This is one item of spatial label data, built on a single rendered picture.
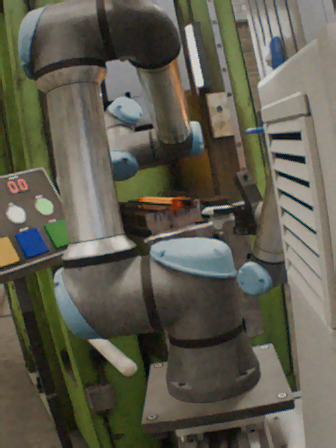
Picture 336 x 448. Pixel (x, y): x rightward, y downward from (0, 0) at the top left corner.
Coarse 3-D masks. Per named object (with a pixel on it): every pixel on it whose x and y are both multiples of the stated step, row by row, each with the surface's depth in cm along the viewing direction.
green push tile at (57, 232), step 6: (54, 222) 145; (60, 222) 147; (48, 228) 143; (54, 228) 144; (60, 228) 145; (66, 228) 147; (48, 234) 142; (54, 234) 143; (60, 234) 144; (66, 234) 146; (54, 240) 142; (60, 240) 143; (66, 240) 145; (54, 246) 142; (60, 246) 142
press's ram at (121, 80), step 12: (156, 0) 168; (168, 0) 170; (168, 12) 170; (120, 60) 165; (180, 60) 173; (108, 72) 164; (120, 72) 165; (132, 72) 167; (180, 72) 174; (108, 84) 164; (120, 84) 165; (132, 84) 167; (108, 96) 164; (120, 96) 166; (132, 96) 167
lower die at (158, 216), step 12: (144, 204) 196; (156, 204) 187; (168, 204) 177; (132, 216) 183; (144, 216) 172; (156, 216) 174; (168, 216) 175; (180, 216) 177; (192, 216) 179; (156, 228) 174; (168, 228) 176
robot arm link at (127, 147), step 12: (108, 132) 114; (120, 132) 113; (132, 132) 116; (144, 132) 112; (120, 144) 111; (132, 144) 111; (144, 144) 111; (120, 156) 109; (132, 156) 111; (144, 156) 112; (120, 168) 111; (132, 168) 111; (120, 180) 114
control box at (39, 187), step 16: (16, 176) 147; (32, 176) 150; (0, 192) 140; (16, 192) 143; (32, 192) 147; (48, 192) 151; (0, 208) 138; (32, 208) 144; (0, 224) 135; (16, 224) 138; (32, 224) 141; (16, 240) 135; (48, 240) 142; (48, 256) 139; (0, 272) 127; (16, 272) 133; (32, 272) 141
